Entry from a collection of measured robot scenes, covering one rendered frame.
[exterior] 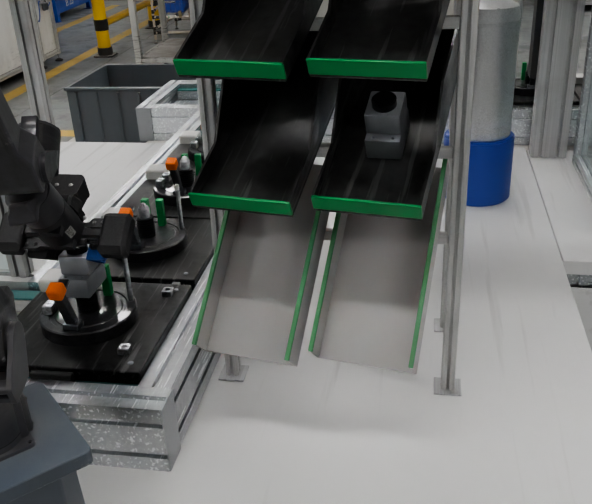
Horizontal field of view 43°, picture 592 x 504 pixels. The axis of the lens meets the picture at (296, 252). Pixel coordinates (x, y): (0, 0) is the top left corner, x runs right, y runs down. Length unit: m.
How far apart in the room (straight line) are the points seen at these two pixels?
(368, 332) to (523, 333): 0.39
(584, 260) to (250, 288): 0.76
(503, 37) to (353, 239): 0.77
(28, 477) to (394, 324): 0.47
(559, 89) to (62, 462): 1.59
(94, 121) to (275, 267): 2.20
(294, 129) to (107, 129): 2.18
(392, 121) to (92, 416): 0.53
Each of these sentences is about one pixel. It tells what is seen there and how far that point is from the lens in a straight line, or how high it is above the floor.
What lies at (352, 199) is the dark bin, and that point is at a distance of 0.87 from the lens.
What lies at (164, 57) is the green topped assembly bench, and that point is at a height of 0.29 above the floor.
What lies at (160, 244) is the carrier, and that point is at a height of 0.99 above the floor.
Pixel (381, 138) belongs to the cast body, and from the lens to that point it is 0.92.
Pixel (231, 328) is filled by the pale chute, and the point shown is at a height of 1.01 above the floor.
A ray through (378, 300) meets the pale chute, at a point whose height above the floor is 1.05.
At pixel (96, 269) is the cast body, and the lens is 1.11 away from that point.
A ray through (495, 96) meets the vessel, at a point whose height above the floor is 1.11.
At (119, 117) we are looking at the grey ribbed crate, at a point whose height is 0.73.
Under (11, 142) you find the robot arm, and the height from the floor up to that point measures 1.30.
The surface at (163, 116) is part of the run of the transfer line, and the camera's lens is 2.28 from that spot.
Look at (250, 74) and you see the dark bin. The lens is 0.84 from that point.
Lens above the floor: 1.54
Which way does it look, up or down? 26 degrees down
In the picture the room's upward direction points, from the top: 3 degrees counter-clockwise
